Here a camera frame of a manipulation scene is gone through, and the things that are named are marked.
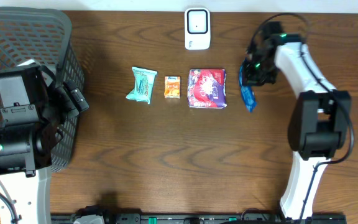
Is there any blue Oreo cookie pack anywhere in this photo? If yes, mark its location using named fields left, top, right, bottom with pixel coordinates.
left=239, top=59, right=257, bottom=113

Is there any red purple pad pack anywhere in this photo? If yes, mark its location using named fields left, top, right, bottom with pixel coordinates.
left=187, top=69, right=227, bottom=109

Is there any orange tissue pack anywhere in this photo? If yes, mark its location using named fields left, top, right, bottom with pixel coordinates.
left=164, top=76, right=181, bottom=99

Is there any green wet wipes pack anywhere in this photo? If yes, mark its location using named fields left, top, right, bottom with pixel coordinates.
left=126, top=67, right=158, bottom=104

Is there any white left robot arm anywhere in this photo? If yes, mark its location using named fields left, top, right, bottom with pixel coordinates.
left=0, top=60, right=89, bottom=223

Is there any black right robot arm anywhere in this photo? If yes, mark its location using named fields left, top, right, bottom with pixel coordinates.
left=239, top=21, right=355, bottom=223

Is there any white barcode scanner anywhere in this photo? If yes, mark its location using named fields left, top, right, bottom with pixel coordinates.
left=184, top=7, right=211, bottom=50

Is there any grey plastic basket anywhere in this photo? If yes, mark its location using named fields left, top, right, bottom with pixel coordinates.
left=0, top=7, right=85, bottom=172

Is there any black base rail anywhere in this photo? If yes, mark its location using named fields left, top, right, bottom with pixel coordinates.
left=51, top=206, right=347, bottom=224

